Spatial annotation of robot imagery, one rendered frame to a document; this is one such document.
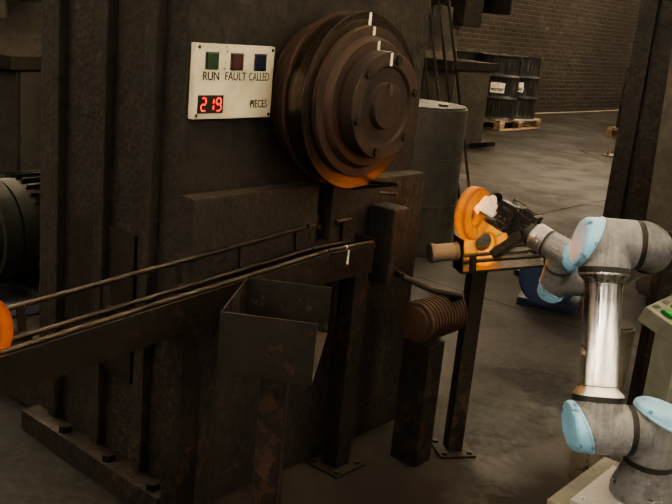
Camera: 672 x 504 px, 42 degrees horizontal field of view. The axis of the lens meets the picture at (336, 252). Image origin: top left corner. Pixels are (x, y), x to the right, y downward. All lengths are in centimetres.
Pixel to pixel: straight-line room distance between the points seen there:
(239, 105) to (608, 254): 96
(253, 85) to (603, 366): 109
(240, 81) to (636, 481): 133
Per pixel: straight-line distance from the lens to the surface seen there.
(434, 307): 265
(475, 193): 252
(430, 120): 510
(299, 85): 225
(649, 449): 213
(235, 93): 225
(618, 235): 209
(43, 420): 286
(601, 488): 223
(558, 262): 241
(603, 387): 208
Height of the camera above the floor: 133
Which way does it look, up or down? 15 degrees down
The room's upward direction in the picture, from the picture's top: 5 degrees clockwise
